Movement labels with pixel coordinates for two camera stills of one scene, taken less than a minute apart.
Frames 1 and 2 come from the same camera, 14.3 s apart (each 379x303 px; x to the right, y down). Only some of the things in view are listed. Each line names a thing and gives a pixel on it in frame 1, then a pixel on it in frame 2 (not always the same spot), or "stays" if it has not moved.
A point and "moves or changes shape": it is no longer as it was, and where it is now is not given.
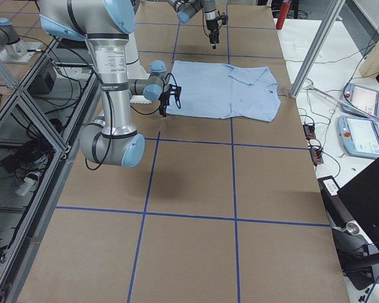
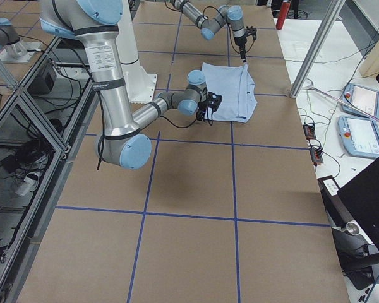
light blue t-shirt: (222, 90) moves or changes shape
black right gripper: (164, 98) -> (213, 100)
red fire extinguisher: (285, 9) stays
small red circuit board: (309, 131) stays
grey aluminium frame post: (316, 49) stays
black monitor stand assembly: (359, 212) stays
